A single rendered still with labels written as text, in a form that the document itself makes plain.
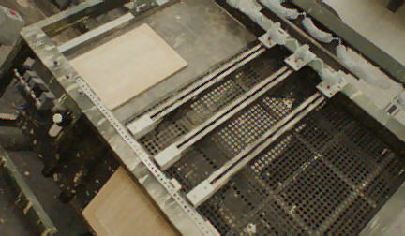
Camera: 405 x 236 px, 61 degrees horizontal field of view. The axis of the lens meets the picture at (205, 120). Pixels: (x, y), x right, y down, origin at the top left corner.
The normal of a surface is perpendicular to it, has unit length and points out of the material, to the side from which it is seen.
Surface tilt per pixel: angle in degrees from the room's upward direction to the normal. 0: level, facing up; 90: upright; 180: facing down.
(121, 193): 90
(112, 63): 51
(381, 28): 90
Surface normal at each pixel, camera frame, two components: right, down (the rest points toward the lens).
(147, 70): 0.09, -0.54
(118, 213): -0.40, -0.08
